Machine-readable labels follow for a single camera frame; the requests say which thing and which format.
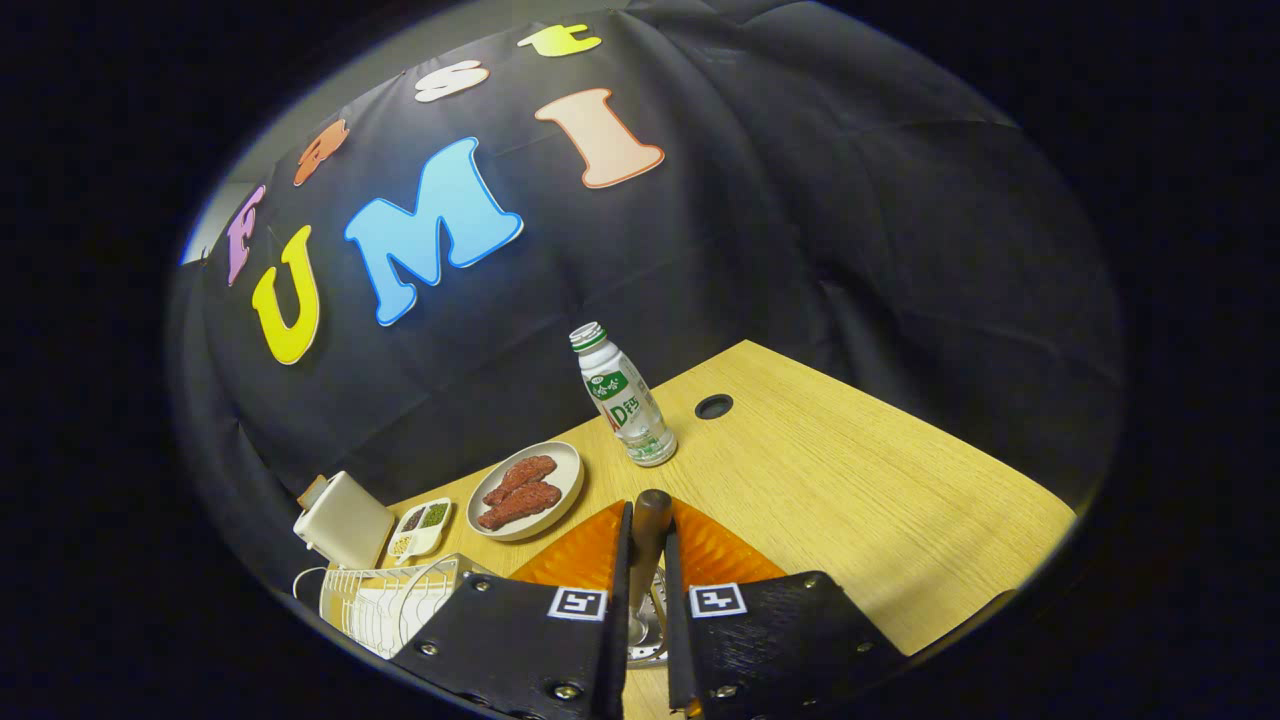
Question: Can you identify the white divided snack tray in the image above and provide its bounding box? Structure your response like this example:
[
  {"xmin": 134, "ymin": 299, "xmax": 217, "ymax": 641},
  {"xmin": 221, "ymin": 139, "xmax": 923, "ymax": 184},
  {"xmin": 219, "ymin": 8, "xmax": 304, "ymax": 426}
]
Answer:
[{"xmin": 385, "ymin": 497, "xmax": 453, "ymax": 561}]

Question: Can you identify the white wire dish rack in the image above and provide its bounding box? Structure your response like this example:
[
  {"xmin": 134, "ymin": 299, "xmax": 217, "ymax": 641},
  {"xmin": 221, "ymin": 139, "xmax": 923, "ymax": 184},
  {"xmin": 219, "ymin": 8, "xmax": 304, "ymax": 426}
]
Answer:
[{"xmin": 293, "ymin": 553, "xmax": 491, "ymax": 661}]

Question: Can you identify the black backdrop cloth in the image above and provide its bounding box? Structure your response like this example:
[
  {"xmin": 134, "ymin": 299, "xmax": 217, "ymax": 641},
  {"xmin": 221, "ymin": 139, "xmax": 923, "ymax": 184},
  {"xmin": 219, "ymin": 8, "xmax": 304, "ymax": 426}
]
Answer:
[{"xmin": 170, "ymin": 0, "xmax": 1126, "ymax": 601}]

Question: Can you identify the brown steak piece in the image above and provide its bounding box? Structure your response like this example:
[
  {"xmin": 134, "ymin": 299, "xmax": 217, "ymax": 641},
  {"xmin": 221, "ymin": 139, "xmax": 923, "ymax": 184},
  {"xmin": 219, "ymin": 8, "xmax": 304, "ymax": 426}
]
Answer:
[
  {"xmin": 477, "ymin": 483, "xmax": 563, "ymax": 531},
  {"xmin": 482, "ymin": 456, "xmax": 558, "ymax": 507}
]

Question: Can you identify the metal wire basket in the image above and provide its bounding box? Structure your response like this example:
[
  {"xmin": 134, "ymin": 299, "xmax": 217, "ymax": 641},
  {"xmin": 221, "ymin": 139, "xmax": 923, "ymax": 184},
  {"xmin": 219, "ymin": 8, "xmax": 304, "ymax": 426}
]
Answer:
[{"xmin": 626, "ymin": 600, "xmax": 669, "ymax": 669}]

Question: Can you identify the wooden-handled spoon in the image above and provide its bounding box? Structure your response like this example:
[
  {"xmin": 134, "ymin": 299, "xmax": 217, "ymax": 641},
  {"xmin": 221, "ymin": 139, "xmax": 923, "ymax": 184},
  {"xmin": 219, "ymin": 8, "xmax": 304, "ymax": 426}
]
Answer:
[{"xmin": 630, "ymin": 489, "xmax": 674, "ymax": 616}]

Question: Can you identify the white toaster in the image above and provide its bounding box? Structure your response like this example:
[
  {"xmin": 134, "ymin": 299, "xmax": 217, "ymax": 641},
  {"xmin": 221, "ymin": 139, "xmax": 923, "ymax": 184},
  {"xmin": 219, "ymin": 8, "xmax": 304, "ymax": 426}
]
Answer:
[{"xmin": 293, "ymin": 471, "xmax": 397, "ymax": 571}]

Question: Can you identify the white green-labelled bottle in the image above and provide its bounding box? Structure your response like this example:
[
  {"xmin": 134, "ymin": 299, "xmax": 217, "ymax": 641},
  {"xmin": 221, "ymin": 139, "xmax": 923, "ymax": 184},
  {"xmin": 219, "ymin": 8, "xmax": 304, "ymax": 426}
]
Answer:
[{"xmin": 569, "ymin": 322, "xmax": 678, "ymax": 468}]

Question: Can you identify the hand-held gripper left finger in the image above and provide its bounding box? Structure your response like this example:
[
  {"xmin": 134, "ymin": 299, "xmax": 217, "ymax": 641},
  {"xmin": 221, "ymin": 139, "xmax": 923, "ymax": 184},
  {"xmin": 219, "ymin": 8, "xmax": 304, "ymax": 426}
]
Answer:
[{"xmin": 390, "ymin": 500, "xmax": 633, "ymax": 720}]

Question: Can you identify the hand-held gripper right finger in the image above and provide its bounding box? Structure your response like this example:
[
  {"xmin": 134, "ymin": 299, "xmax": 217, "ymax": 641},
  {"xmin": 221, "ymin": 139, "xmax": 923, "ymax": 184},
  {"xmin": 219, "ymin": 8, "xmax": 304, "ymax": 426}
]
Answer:
[{"xmin": 662, "ymin": 497, "xmax": 911, "ymax": 719}]

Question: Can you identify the beige dinner plate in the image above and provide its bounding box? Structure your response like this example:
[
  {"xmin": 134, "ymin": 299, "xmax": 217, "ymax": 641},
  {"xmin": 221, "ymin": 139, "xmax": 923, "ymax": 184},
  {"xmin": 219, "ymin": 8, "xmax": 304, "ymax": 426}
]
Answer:
[{"xmin": 466, "ymin": 441, "xmax": 585, "ymax": 543}]

